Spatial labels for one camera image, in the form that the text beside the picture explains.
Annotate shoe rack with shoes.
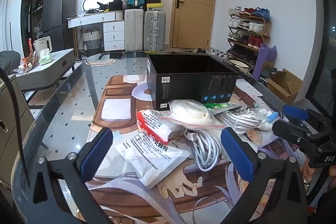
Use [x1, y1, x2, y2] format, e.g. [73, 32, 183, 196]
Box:
[227, 6, 271, 62]

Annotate white kettle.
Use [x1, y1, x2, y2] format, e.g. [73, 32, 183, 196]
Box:
[33, 35, 53, 57]

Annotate dark grey fridge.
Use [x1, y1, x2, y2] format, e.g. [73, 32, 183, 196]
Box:
[42, 0, 77, 55]

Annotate white enamel basin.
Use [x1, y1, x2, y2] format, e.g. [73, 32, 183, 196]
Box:
[228, 58, 250, 74]

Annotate wooden shoe rack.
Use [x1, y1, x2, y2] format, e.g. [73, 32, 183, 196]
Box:
[227, 13, 272, 67]

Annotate white and blue small bundle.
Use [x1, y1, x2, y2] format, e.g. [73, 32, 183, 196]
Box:
[256, 107, 279, 131]

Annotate purple bag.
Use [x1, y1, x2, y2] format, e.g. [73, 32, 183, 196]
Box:
[251, 43, 278, 81]

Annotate black cable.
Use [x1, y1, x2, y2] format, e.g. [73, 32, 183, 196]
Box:
[0, 67, 30, 188]

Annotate bagged cream rope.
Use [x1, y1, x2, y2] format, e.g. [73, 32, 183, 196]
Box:
[157, 99, 227, 130]

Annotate shoes on floor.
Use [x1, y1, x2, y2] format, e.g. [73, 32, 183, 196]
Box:
[181, 47, 229, 57]

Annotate black cardboard box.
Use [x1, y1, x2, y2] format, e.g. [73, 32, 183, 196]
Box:
[146, 54, 239, 111]

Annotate oval mirror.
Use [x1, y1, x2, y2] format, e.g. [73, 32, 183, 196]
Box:
[81, 0, 116, 14]

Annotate open cardboard box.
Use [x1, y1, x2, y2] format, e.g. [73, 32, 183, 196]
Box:
[265, 68, 303, 105]

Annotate white cable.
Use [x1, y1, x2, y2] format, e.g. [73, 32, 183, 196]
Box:
[184, 126, 224, 172]

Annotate person's right hand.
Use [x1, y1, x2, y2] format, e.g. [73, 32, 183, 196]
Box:
[302, 160, 315, 185]

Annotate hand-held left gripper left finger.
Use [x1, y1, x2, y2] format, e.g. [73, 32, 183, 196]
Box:
[32, 127, 114, 224]

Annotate printed table mat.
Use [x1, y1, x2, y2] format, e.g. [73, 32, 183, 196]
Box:
[86, 74, 317, 224]

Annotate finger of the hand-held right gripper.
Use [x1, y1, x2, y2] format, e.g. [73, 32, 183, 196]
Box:
[282, 104, 327, 123]
[271, 120, 319, 147]

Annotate silver suitcase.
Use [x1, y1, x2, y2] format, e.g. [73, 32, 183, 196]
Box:
[143, 10, 167, 51]

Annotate black bag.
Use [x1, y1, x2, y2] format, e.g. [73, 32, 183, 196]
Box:
[109, 0, 123, 12]

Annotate grey side table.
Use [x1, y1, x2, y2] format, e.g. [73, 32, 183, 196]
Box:
[13, 48, 77, 91]

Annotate white dressing table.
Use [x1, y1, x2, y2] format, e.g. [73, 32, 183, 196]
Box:
[66, 11, 125, 53]

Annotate green white medicine packet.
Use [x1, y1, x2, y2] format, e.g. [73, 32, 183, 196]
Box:
[203, 102, 242, 112]

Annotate dark jacket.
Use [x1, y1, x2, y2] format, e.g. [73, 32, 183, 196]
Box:
[0, 50, 22, 75]

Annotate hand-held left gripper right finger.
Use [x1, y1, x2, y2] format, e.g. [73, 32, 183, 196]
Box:
[220, 127, 308, 224]

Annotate beige cabinet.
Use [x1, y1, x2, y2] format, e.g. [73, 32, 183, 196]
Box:
[0, 74, 35, 189]

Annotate round rug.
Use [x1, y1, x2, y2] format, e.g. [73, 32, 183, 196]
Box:
[85, 54, 116, 66]

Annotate woven basket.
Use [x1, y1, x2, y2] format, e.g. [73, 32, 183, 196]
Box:
[81, 28, 104, 51]

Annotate red snack bag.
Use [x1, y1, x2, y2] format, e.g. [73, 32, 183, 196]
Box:
[21, 39, 39, 73]

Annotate white suitcase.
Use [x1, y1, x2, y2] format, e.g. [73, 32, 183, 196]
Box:
[124, 8, 144, 52]

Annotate bagged striped socks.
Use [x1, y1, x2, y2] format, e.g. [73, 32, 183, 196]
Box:
[215, 109, 266, 136]

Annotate green tissue pack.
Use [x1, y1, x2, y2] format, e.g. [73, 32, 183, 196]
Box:
[38, 48, 53, 65]

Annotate yellow black box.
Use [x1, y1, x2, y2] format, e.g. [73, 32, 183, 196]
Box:
[146, 3, 163, 12]

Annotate red white medicine packet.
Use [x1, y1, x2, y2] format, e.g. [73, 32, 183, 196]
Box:
[136, 109, 185, 146]

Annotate wooden door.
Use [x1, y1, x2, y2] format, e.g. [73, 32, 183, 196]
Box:
[172, 0, 218, 50]

